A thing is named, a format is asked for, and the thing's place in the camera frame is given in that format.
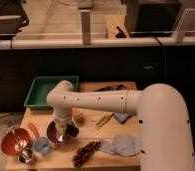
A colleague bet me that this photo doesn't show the small tan round object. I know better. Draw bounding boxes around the small tan round object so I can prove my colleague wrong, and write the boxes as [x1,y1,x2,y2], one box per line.
[73,112,84,123]

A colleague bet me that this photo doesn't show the black eraser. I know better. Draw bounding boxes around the black eraser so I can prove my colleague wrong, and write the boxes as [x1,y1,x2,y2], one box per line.
[66,124,79,137]

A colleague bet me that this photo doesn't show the black monitor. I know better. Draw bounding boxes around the black monitor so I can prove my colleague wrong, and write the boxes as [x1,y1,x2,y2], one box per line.
[125,0,182,32]

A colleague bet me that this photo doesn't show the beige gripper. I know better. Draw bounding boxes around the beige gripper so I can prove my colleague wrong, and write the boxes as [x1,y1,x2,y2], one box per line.
[54,116,71,135]

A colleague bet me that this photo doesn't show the black sunglasses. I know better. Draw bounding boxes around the black sunglasses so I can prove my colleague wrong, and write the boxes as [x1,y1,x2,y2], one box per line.
[95,84,127,92]

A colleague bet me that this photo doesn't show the purple bowl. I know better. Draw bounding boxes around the purple bowl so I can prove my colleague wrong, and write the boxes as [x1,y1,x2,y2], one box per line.
[46,121,72,144]

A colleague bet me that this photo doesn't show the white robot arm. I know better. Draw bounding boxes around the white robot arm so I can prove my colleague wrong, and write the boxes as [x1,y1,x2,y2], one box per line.
[47,81,195,171]

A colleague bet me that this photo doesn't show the red metal bowl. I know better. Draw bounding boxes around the red metal bowl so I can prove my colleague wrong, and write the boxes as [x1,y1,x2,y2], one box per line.
[1,128,31,156]

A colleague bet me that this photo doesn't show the blue-grey cloth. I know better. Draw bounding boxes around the blue-grey cloth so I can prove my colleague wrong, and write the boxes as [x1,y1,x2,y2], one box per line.
[100,135,141,157]

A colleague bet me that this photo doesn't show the black case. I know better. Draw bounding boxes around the black case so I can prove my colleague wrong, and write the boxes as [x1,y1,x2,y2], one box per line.
[0,0,29,35]

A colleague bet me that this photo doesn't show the small silver cup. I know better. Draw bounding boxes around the small silver cup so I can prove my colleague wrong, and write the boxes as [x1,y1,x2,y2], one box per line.
[18,148,36,164]

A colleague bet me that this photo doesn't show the dark grape bunch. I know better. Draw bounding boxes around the dark grape bunch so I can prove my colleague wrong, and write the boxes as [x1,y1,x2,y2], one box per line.
[72,141,101,168]

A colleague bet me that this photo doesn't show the small blue cloth piece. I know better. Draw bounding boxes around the small blue cloth piece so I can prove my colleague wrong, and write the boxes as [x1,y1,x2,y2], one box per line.
[114,113,130,124]

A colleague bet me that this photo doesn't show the light blue cup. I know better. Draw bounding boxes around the light blue cup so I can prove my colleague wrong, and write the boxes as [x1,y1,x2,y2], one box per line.
[33,137,51,154]

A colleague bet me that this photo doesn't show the green plastic tray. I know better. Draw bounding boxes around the green plastic tray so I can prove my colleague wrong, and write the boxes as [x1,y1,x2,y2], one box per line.
[24,76,79,110]

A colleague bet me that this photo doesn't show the metal frame rail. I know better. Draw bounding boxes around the metal frame rail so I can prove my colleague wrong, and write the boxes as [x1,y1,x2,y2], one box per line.
[0,9,195,50]

